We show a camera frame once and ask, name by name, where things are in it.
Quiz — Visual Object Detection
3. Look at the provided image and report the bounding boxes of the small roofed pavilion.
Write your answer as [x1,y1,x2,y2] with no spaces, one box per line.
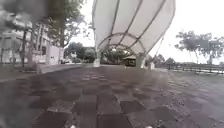
[122,55,138,67]

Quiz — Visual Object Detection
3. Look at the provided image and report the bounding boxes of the dark brick paved path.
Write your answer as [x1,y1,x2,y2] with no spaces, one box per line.
[0,63,224,128]

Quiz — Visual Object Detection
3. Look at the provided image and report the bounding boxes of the distant trees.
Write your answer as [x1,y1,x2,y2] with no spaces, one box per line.
[63,41,98,64]

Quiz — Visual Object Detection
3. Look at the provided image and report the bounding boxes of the white arched canopy shelter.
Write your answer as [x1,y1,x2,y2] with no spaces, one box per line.
[91,0,177,69]

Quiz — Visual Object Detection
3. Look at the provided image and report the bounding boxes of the raised stone planter kerb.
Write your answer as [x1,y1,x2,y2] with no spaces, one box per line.
[14,62,84,75]

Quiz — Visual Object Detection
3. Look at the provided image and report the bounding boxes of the large tree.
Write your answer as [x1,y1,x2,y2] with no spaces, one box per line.
[19,0,91,66]

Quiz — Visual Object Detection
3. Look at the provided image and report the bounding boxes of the dark railing fence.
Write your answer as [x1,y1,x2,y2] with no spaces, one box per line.
[166,63,224,75]

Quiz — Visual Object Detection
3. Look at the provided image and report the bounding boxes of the tree with sparse crown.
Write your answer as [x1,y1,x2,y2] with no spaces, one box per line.
[174,29,224,65]

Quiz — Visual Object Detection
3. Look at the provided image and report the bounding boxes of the pale multi-storey building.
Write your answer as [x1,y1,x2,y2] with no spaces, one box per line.
[0,19,65,65]

